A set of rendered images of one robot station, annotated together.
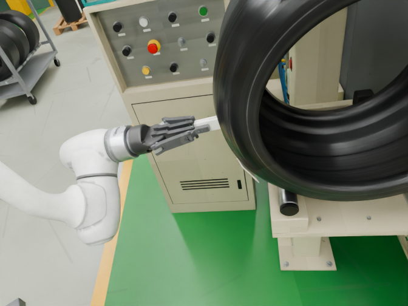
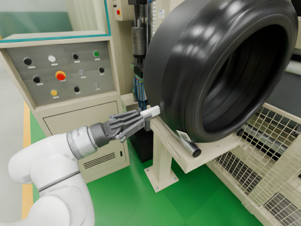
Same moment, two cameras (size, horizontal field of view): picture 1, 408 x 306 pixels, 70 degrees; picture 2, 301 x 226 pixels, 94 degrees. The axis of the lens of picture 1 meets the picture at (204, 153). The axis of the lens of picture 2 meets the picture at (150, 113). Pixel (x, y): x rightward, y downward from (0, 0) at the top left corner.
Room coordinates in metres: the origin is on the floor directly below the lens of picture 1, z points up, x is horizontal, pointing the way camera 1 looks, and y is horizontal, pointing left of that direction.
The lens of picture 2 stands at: (0.26, 0.24, 1.39)
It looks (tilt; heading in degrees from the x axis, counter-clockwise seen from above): 36 degrees down; 318
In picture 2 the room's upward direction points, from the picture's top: straight up
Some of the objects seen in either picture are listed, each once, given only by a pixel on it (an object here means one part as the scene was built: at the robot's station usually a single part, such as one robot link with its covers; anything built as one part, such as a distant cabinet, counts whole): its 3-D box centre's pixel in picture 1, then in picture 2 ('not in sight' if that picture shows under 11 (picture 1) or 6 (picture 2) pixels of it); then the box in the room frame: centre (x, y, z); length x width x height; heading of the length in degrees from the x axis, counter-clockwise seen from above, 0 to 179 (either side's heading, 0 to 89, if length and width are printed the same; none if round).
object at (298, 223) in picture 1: (282, 175); (172, 137); (0.59, -0.21, 0.83); 0.36 x 0.09 x 0.06; 165
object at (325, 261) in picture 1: (303, 245); (161, 174); (0.80, -0.39, 0.01); 0.27 x 0.27 x 0.02; 75
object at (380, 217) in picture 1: (331, 181); (191, 134); (0.55, -0.34, 0.80); 0.37 x 0.36 x 0.02; 75
